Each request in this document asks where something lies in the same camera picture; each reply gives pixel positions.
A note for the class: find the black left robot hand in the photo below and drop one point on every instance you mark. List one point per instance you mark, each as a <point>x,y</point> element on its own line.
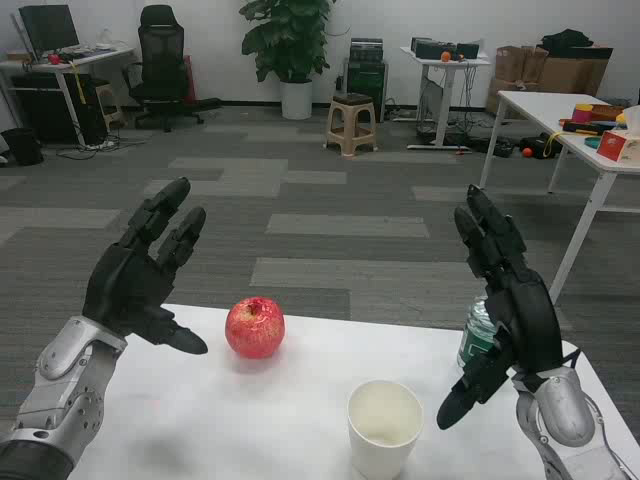
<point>125,280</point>

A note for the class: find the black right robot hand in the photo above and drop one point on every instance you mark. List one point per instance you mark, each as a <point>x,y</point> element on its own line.
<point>530,320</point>

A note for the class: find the red apple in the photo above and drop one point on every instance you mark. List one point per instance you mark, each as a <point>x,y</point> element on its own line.
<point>255,330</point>

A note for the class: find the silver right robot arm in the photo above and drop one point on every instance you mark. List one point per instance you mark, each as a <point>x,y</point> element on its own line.
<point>565,405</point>

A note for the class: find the clear water bottle green label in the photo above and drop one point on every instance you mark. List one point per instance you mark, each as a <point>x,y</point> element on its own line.
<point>472,340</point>

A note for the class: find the white power strip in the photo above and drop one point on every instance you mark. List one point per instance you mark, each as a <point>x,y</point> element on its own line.
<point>102,144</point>

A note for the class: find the orange ball on floor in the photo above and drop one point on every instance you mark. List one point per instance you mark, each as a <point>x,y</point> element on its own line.
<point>525,153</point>

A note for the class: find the black waste bin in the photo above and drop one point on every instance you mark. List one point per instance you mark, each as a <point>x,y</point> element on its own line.
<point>22,147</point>

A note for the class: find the black bag on floor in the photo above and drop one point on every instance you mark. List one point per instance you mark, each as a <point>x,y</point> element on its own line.
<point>537,145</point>

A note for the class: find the teal round lid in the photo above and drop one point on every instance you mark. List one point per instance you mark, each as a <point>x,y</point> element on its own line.
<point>593,142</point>

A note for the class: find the black cabinet under desk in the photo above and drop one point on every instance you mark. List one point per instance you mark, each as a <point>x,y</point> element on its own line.
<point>40,110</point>

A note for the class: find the red tissue box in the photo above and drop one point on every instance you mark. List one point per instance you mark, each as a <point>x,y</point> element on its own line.
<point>617,147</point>

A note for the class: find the white paper cup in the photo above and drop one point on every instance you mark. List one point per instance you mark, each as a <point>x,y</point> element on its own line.
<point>385,450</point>

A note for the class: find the long black tool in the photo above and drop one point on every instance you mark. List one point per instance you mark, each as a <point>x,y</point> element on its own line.
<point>585,127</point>

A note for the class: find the red panel behind chair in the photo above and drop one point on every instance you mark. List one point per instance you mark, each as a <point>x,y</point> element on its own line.
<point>187,80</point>

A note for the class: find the yellow pink cup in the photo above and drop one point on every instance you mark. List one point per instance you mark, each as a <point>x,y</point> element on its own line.
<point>582,114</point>

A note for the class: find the large white table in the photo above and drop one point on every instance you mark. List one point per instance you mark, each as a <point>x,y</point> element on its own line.
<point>550,107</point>

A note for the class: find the orange wooden tray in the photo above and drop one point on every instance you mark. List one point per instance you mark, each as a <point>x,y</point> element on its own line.
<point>607,111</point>

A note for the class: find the white office desk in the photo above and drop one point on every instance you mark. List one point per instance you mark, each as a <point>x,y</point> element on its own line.
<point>100,54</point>

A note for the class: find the low cardboard box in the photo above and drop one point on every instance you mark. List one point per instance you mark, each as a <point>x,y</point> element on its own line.
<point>505,90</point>

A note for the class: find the small red object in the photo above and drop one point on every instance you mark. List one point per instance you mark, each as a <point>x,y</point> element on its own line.
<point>54,59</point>

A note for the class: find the black office chair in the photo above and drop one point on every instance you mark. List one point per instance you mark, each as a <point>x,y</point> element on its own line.
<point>160,50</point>

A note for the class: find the large cardboard box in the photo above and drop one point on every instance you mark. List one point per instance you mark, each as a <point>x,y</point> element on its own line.
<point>570,75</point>

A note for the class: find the black computer monitor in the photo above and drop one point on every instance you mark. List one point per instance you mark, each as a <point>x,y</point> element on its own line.
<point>47,25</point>

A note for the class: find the small white standing desk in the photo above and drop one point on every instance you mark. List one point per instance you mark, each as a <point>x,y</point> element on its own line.
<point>450,62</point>

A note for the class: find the small black device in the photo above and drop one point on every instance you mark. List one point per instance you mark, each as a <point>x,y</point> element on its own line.
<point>467,51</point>

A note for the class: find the orange ball on desk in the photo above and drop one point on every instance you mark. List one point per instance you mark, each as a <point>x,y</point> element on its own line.
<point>446,56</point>

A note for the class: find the beige plastic stool brown seat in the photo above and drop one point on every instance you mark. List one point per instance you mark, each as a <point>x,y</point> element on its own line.
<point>350,102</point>

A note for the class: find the black bag on box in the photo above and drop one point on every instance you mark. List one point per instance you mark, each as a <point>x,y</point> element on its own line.
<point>567,39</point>

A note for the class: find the wide black device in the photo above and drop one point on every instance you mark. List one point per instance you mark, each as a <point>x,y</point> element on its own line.
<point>430,49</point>

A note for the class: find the black green equipment cabinet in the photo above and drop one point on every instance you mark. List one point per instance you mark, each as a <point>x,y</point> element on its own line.
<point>367,80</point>

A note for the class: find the green plant in white pot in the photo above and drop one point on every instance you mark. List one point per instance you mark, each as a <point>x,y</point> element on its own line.
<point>290,40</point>

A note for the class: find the black stereo unit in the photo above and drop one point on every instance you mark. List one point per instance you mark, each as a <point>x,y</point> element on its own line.
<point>366,49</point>

